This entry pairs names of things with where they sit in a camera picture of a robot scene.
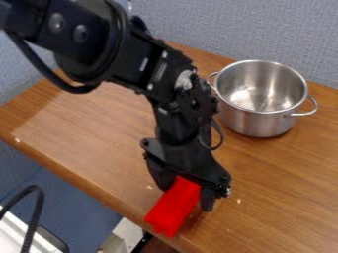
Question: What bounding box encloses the stainless steel pot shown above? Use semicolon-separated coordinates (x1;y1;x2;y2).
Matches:
205;59;318;138

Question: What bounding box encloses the black cable loop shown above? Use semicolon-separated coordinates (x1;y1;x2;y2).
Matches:
0;184;46;253

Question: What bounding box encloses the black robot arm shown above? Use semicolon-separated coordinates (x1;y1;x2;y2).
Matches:
0;0;231;211

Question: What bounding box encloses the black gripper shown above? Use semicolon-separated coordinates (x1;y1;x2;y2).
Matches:
140;132;231;212

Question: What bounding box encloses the red rectangular block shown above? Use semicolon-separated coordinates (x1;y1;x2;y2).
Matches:
145;176;200;238

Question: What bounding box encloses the white equipment under table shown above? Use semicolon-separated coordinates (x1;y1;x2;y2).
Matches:
0;205;69;253

